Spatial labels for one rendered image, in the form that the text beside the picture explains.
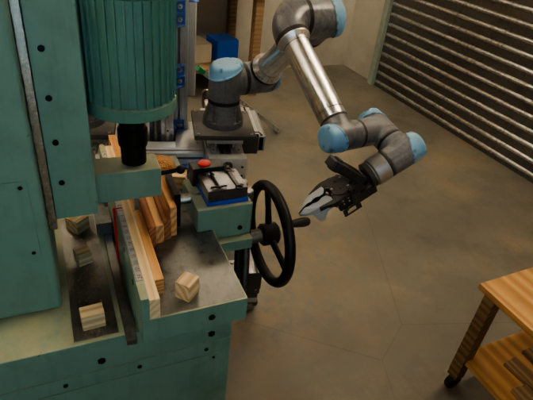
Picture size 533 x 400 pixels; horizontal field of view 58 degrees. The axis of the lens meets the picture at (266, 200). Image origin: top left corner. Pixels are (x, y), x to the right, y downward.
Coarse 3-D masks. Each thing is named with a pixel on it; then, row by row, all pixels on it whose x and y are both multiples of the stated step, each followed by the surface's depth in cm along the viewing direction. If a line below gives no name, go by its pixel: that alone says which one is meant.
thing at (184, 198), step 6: (168, 180) 112; (168, 186) 112; (174, 186) 110; (174, 192) 108; (192, 192) 115; (198, 192) 115; (174, 198) 108; (180, 198) 108; (186, 198) 113; (180, 204) 109; (180, 210) 110; (180, 216) 111; (180, 222) 112
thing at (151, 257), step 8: (112, 136) 138; (112, 144) 134; (120, 152) 131; (136, 224) 106; (144, 224) 106; (144, 232) 104; (144, 240) 102; (144, 248) 100; (152, 248) 100; (152, 256) 98; (152, 264) 96; (152, 272) 94; (160, 272) 94; (160, 280) 93; (160, 288) 94
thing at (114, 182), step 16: (96, 160) 102; (112, 160) 102; (96, 176) 97; (112, 176) 98; (128, 176) 100; (144, 176) 101; (160, 176) 103; (112, 192) 100; (128, 192) 102; (144, 192) 103; (160, 192) 105
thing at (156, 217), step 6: (150, 198) 113; (150, 204) 111; (150, 210) 109; (156, 210) 109; (156, 216) 108; (156, 222) 106; (162, 222) 106; (156, 228) 105; (162, 228) 106; (156, 234) 106; (162, 234) 107; (156, 240) 107; (162, 240) 108
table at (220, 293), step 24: (120, 240) 108; (168, 240) 109; (192, 240) 110; (216, 240) 110; (240, 240) 116; (168, 264) 102; (192, 264) 103; (216, 264) 104; (168, 288) 97; (216, 288) 98; (240, 288) 99; (168, 312) 91; (192, 312) 93; (216, 312) 95; (240, 312) 98; (144, 336) 91; (168, 336) 94
